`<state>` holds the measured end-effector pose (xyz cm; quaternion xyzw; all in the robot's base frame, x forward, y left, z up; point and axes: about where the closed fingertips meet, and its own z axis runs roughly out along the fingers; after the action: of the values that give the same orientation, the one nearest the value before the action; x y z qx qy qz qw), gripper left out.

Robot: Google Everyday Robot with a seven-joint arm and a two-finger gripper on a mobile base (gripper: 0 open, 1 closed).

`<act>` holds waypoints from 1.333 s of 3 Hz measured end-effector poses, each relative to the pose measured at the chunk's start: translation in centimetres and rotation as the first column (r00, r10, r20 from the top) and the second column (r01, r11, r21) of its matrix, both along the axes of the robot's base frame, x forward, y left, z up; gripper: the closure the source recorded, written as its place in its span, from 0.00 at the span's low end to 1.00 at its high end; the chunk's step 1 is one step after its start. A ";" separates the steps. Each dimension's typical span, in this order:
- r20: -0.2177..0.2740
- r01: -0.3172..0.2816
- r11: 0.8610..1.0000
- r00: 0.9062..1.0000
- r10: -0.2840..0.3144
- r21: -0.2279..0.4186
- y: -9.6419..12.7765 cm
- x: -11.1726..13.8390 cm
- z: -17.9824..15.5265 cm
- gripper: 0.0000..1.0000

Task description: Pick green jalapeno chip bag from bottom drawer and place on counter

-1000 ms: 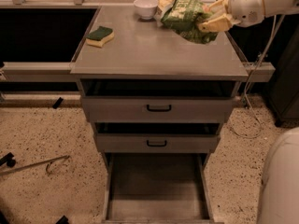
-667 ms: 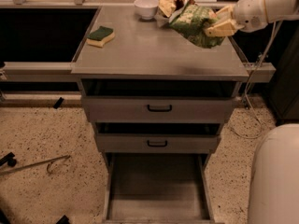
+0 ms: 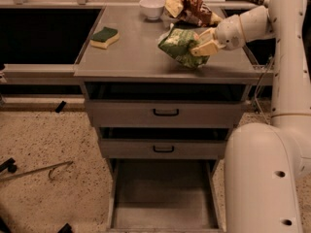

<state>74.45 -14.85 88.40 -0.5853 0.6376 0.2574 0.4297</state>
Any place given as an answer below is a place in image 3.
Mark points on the bottom grey open drawer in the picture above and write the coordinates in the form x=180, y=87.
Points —
x=163, y=196

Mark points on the top grey drawer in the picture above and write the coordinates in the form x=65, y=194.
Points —
x=189, y=105

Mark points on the black middle drawer handle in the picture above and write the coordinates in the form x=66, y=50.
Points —
x=163, y=149

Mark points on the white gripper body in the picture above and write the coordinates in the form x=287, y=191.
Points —
x=228, y=32

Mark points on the black top drawer handle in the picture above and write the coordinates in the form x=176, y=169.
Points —
x=166, y=113

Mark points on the grey horizontal frame rail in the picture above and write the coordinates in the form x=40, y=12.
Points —
x=74, y=74

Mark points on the green yellow sponge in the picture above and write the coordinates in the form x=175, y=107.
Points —
x=104, y=38

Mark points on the brown yellow chip bag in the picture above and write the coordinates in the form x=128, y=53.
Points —
x=194, y=12

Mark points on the black drawer handle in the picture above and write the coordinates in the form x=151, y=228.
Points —
x=163, y=149
x=166, y=113

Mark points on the white ceramic bowl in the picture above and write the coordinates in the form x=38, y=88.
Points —
x=152, y=9

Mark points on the black clip on floor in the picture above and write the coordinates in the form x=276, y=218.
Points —
x=60, y=107

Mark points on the black caster foot left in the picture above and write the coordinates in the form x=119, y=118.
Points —
x=8, y=165

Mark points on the grey metal drawer cabinet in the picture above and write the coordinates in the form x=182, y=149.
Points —
x=137, y=48

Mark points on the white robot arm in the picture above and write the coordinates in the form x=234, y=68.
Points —
x=262, y=161

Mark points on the green jalapeno chip bag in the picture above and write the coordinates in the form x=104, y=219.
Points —
x=178, y=42

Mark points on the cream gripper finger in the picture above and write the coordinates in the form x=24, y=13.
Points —
x=208, y=35
x=206, y=48

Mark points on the metal rod on floor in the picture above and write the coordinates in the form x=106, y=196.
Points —
x=54, y=166

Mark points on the middle grey drawer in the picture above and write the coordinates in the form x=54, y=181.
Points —
x=162, y=143

